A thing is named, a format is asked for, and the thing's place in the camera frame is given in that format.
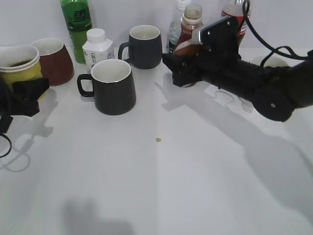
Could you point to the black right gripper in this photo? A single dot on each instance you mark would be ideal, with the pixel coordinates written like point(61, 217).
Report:
point(210, 48)

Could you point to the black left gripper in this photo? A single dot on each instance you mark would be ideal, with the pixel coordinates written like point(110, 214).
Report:
point(25, 95)

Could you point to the yellow paper cup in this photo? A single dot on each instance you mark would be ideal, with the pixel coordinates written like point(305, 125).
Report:
point(20, 63)

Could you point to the brown Nescafe coffee bottle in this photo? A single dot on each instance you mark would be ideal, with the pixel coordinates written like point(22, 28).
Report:
point(192, 19)

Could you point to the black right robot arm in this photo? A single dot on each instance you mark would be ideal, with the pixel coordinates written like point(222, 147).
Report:
point(275, 92)

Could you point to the cola bottle red label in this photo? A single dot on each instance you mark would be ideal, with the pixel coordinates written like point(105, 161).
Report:
point(235, 8)

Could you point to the dark red mug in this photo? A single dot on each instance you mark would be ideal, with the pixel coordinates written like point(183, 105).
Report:
point(56, 63)

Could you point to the clear water bottle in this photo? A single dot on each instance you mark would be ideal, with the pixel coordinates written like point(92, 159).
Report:
point(175, 26)

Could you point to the white ceramic mug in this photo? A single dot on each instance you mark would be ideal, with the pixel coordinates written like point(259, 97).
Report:
point(271, 62)

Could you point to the dark grey mug back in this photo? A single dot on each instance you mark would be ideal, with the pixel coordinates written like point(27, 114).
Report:
point(144, 47)

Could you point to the white milk bottle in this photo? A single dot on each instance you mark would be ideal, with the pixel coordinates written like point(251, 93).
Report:
point(97, 47)

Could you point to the black mug front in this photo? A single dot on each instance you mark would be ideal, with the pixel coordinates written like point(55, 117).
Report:
point(111, 85)

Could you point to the green soda bottle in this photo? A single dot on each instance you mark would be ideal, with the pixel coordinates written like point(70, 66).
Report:
point(78, 21)

